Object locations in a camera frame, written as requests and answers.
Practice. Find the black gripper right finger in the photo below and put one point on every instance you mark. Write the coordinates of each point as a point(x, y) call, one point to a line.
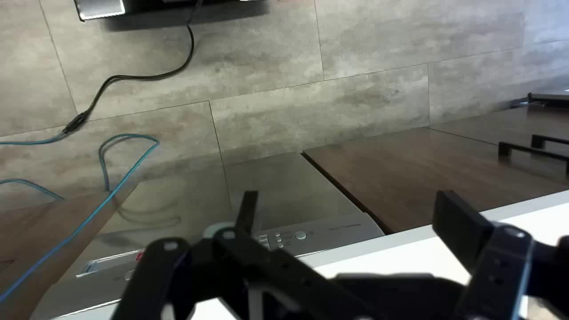
point(503, 266)

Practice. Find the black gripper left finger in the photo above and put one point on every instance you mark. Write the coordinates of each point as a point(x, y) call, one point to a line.
point(171, 272)

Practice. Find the stainless steel dishwasher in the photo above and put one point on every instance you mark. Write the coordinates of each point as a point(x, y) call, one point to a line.
point(285, 188)

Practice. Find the white kitchen countertop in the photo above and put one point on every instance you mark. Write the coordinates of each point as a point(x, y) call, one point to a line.
point(384, 249)

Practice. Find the dark wood sink cabinet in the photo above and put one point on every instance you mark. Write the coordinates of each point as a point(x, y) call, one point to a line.
point(402, 170)

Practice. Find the black power box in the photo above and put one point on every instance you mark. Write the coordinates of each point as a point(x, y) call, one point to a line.
point(178, 9)

